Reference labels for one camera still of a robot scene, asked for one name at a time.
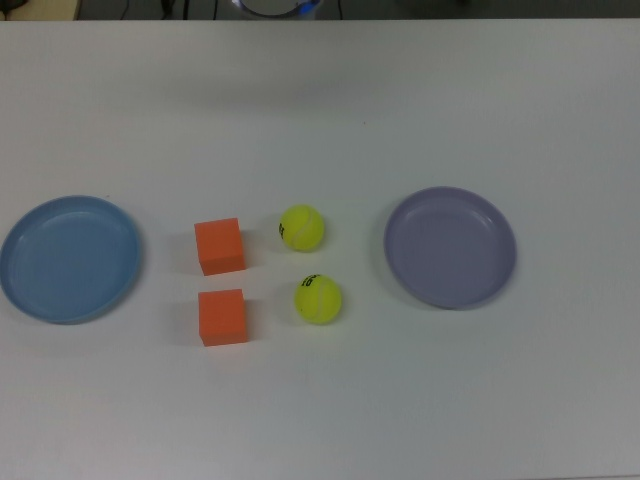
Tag yellow tennis ball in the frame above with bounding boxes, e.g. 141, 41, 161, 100
277, 203, 326, 253
293, 272, 343, 326

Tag orange foam cube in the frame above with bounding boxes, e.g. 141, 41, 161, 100
193, 217, 247, 277
197, 288, 250, 348

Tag purple plate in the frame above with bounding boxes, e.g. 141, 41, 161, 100
383, 186, 518, 310

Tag blue plate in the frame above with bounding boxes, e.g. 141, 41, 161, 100
0, 194, 142, 326

